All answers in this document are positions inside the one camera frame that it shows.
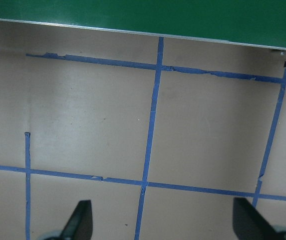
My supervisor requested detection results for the green conveyor belt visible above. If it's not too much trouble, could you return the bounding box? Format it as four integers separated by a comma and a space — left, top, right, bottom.
0, 0, 286, 69

